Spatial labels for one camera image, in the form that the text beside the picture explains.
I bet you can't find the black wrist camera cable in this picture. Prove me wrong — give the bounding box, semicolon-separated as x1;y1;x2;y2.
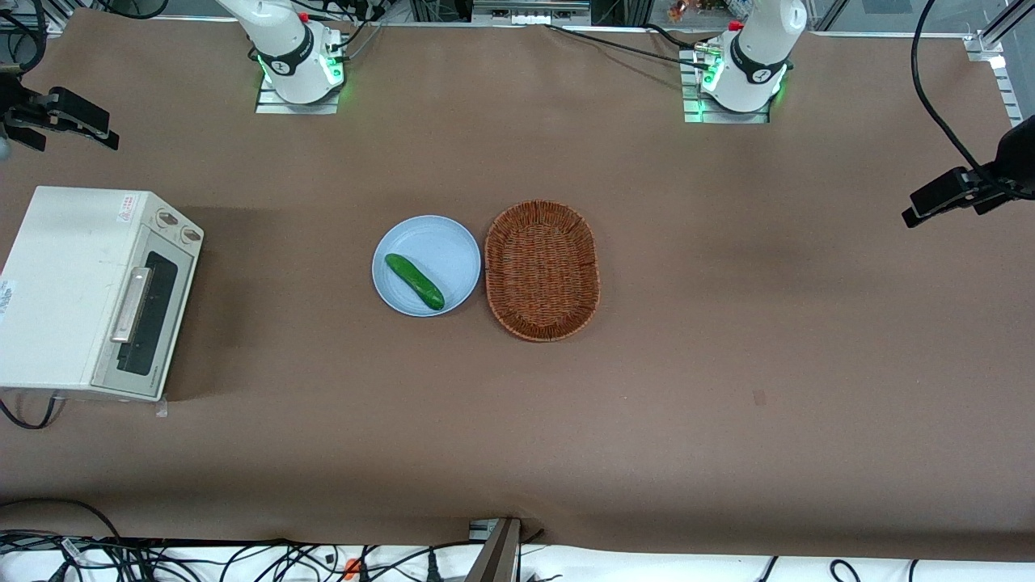
0;0;49;75
910;0;1021;195

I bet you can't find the black looped floor cable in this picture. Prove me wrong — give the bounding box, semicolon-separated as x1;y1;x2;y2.
0;496;124;542

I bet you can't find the aluminium frame post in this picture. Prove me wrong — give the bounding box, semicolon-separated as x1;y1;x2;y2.
467;517;523;582

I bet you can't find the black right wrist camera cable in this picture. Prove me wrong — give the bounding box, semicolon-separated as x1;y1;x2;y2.
0;0;49;75

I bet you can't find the brown oval wicker basket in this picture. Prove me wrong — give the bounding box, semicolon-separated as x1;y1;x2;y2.
484;199;602;344

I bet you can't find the light blue round plate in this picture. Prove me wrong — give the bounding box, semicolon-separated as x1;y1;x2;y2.
371;214;483;318

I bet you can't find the black left wrist camera cable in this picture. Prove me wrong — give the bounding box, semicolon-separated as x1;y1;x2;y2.
910;0;1021;195

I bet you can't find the brown paper table cover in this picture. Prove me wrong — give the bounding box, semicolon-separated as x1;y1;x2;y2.
0;16;1035;563

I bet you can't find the short black base cable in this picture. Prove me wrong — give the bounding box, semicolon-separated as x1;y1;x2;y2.
645;23;703;51

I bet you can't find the white toaster oven body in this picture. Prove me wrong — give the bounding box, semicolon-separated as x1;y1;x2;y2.
0;186;205;403

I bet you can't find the long black base cable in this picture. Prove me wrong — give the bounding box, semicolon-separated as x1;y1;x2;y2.
540;23;714;69

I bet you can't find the oven door with metal handle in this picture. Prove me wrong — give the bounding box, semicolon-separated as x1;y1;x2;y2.
91;233;199;399

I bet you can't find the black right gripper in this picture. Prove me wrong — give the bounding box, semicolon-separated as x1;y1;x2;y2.
0;71;120;152

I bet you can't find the green cucumber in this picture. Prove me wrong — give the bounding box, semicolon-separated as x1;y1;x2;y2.
383;252;446;312

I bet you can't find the black oven power cord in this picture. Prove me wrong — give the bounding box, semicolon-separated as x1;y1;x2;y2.
0;391;62;431

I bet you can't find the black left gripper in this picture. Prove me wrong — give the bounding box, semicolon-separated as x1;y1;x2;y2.
901;116;1035;230

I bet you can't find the aluminium frame rail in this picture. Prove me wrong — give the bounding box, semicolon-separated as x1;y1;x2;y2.
962;0;1035;130

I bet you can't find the grey power strip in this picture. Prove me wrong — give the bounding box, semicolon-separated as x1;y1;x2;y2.
471;0;593;27

